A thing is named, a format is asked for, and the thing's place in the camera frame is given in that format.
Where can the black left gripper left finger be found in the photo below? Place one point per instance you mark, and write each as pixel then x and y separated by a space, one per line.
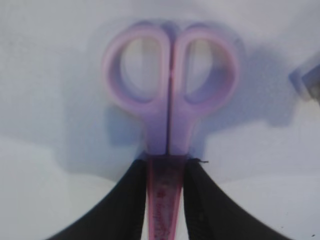
pixel 119 215

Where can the gold glitter marker pen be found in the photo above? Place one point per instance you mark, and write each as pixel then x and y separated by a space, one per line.
pixel 306 82

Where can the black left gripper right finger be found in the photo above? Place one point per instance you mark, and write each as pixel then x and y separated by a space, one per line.
pixel 210 214

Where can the pink scissors with sheath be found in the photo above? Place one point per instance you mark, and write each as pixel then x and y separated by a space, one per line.
pixel 169 117

